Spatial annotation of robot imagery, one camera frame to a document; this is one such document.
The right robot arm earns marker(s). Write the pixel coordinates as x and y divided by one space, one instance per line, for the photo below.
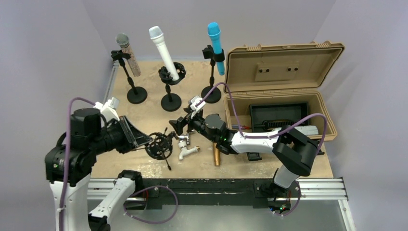
295 150

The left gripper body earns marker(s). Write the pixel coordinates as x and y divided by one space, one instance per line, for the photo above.
116 136

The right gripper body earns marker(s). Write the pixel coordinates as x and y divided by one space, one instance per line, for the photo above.
197 122

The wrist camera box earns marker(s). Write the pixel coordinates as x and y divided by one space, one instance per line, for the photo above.
108 109
195 106

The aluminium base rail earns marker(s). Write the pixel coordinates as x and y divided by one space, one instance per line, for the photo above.
256 193

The black stand with clip left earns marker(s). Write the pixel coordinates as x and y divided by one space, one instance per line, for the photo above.
135 95

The black stand with clip right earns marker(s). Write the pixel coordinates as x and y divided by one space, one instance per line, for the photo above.
212 94

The black stand with shock mount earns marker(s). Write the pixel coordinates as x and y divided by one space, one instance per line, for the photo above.
171 101

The blue microphone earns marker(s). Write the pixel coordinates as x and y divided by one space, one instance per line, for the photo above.
214 33

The black tripod shock mount stand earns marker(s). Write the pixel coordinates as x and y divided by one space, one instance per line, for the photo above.
161 146

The black tray in case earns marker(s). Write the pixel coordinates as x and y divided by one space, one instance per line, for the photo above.
265 117

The grey block in case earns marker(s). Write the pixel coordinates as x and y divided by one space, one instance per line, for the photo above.
308 130

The tan plastic case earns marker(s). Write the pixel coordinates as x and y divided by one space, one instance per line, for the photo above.
280 74

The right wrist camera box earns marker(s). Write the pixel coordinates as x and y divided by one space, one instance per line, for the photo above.
195 106

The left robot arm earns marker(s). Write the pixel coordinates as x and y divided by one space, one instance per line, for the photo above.
69 165

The gold microphone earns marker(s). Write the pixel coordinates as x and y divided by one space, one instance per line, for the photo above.
216 155

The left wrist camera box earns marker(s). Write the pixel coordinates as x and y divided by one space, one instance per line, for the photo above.
108 109

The glitter silver microphone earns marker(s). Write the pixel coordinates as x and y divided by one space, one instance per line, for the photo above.
123 42

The black stand with clip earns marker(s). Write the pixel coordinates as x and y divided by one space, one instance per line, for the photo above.
135 95
212 94

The white chrome faucet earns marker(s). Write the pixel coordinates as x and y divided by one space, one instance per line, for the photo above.
183 143

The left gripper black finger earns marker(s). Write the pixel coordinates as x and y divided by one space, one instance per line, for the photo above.
128 128
138 141

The white microphone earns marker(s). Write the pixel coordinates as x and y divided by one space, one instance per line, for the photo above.
157 37

